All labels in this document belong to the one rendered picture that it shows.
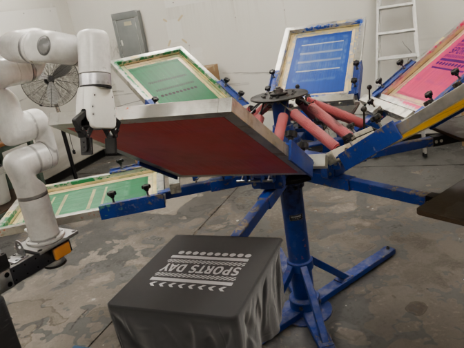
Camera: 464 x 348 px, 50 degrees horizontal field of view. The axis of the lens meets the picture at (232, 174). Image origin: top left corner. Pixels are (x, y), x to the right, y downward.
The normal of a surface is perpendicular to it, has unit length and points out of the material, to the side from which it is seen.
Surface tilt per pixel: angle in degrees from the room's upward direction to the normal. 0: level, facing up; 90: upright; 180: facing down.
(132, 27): 90
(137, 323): 93
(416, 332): 0
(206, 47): 90
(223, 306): 0
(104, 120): 96
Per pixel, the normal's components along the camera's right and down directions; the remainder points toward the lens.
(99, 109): 0.89, 0.01
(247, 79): -0.36, 0.35
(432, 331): -0.15, -0.94
